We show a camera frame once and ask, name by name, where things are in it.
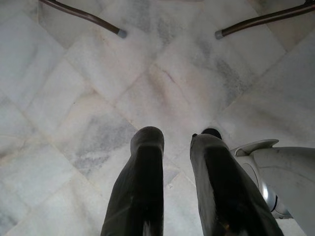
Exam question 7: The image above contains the black robot foot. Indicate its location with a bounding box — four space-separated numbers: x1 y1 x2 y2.
200 128 223 141

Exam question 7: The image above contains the brown metal chair leg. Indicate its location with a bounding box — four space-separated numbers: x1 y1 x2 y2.
215 0 315 40
39 0 128 39

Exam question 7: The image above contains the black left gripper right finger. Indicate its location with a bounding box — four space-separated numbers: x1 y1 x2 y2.
189 133 287 236

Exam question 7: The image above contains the white robot leg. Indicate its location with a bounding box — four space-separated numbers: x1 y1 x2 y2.
232 139 315 236

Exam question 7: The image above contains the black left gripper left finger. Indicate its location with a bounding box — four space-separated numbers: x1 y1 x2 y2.
100 126 165 236

